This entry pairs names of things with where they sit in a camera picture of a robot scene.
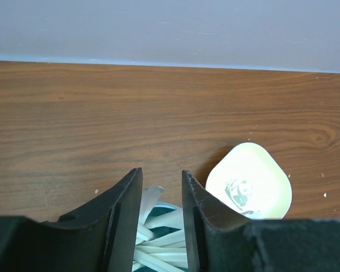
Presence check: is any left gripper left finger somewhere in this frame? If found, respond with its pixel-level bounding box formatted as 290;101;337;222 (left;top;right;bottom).
0;168;143;271

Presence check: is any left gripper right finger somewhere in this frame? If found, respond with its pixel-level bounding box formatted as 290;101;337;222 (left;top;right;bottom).
182;171;340;271

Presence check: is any white wrapped straws bundle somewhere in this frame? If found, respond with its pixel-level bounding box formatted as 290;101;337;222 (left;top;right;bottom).
131;186;188;271

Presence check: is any cream square bowl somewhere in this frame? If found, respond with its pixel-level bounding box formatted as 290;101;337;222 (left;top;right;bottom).
205;142;292;219

